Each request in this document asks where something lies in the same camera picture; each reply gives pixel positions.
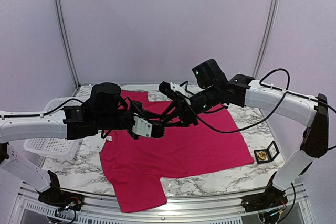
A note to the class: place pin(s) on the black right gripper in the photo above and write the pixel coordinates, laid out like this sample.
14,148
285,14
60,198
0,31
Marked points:
186,119

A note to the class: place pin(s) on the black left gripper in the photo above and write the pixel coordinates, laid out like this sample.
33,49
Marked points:
142,112

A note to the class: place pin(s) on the black brooch box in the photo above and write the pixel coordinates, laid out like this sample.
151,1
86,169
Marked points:
268,154
185,87

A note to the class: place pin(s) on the magenta t-shirt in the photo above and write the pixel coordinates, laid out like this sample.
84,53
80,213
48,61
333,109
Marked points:
135,167

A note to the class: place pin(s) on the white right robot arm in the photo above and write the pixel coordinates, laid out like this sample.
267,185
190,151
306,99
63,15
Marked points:
312,112

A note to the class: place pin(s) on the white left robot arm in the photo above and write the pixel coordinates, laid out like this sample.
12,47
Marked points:
48,124

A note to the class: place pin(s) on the gold brooch in box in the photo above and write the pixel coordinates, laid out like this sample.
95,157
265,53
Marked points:
262,155

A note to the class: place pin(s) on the white plastic basket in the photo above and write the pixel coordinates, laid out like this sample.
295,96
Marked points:
60,149

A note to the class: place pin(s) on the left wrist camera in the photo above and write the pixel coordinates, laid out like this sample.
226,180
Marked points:
146,128

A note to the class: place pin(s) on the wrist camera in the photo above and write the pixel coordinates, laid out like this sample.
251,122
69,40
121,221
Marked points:
146,128
172,90

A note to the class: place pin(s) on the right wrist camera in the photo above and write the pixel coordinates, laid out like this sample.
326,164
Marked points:
172,90

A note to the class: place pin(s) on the aluminium right corner post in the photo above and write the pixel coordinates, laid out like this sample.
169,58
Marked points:
265,38

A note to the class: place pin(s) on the aluminium corner post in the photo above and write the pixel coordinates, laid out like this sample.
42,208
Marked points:
66,43
265,38

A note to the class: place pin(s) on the aluminium front frame rail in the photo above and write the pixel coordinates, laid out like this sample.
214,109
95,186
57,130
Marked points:
220,208

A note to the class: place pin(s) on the aluminium left corner post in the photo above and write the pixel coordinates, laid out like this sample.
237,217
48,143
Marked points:
66,43

